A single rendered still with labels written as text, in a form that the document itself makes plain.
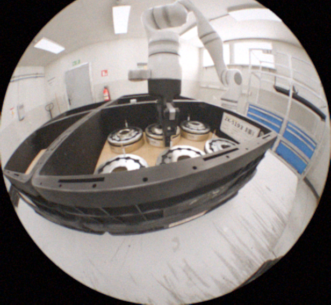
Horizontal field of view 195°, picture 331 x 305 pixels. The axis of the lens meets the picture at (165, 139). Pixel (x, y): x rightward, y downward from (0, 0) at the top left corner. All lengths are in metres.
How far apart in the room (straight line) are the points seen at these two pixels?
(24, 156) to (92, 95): 3.18
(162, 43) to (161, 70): 0.06
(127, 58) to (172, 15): 3.32
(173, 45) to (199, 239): 0.42
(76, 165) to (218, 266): 0.36
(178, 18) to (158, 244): 0.48
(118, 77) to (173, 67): 3.25
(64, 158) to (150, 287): 0.31
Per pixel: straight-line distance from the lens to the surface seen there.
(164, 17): 0.26
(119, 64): 3.50
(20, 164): 0.55
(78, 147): 0.20
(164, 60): 0.20
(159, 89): 0.19
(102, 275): 0.34
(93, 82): 3.58
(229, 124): 0.31
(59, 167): 0.16
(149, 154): 0.23
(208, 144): 0.24
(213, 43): 0.49
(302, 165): 2.14
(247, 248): 0.36
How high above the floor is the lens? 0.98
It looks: 31 degrees down
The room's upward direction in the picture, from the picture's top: straight up
